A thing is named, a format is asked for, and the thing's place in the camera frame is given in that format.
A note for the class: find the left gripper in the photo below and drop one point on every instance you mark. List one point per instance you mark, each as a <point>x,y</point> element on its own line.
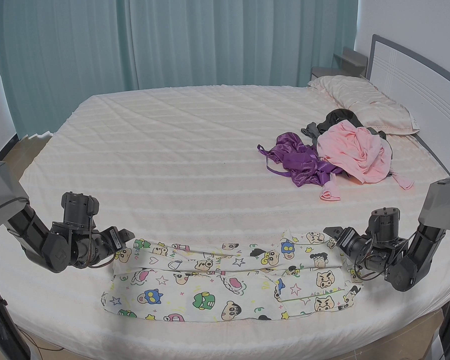
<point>107,248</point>

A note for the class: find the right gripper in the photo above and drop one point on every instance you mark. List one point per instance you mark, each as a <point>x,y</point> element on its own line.
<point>354,246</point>

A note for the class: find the white printed pyjama top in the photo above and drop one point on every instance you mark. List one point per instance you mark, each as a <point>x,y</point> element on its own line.
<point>210,287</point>

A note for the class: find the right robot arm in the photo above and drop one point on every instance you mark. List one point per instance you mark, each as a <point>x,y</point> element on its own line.
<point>416,253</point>

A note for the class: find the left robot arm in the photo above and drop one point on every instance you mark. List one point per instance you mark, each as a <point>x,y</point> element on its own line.
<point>33,234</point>

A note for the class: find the bed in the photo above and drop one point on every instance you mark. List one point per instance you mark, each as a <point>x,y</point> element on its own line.
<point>172,144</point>

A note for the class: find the purple garment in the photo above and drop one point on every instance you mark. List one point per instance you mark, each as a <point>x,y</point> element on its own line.
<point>300,159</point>

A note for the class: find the pink garment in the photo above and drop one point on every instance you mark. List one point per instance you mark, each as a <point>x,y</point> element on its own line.
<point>356,152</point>

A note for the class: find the grey garment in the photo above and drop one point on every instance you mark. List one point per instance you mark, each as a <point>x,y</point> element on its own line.
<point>309,129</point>

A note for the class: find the black garment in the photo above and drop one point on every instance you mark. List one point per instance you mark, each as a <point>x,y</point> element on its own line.
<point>337,116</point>

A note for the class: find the cream pillow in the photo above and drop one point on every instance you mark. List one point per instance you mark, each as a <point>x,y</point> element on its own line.
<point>371,98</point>

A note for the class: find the grey bedside table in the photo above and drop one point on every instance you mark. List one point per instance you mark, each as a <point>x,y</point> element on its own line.
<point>354,58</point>

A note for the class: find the blue-green curtain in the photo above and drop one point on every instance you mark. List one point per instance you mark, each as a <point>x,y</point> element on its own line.
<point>172,32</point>

